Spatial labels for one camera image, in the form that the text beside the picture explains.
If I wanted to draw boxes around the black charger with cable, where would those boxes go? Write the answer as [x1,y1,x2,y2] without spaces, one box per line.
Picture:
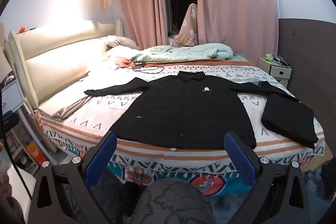
[131,63,164,73]

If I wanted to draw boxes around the black button shirt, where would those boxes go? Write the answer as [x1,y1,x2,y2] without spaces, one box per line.
[84,71,301,149]

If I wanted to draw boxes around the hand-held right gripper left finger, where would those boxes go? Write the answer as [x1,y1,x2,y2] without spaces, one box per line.
[31,132,118,224]

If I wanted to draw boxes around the blue white bedside table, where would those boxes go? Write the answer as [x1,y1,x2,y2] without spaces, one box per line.
[0,77,27,114]

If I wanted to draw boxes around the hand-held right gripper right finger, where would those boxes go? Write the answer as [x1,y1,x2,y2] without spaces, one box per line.
[223,131,311,224]

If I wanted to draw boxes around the white box nightstand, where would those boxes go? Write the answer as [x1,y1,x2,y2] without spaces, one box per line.
[258,56,292,88]

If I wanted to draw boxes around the folded black garment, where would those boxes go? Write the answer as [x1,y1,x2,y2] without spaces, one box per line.
[261,100,319,149]

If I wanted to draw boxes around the person's leg grey printed pants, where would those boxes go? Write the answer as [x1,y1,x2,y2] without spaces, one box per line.
[129,178,218,224]

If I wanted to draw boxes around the beige pillow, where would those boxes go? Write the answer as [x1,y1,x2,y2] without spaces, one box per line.
[104,35,141,51]

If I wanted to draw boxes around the cream padded headboard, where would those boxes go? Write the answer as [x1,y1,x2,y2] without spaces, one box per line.
[5,19,124,117]

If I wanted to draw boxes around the folded beige sheet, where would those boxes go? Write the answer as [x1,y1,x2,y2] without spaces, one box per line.
[38,94,92,119]

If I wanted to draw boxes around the mint green quilt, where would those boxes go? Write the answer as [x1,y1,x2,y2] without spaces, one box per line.
[130,43,234,63]

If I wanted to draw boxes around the geometric patterned blanket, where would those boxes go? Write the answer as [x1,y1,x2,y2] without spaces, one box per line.
[37,63,326,197]

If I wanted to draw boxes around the orange box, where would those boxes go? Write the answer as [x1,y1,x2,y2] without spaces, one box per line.
[26,141,44,165]

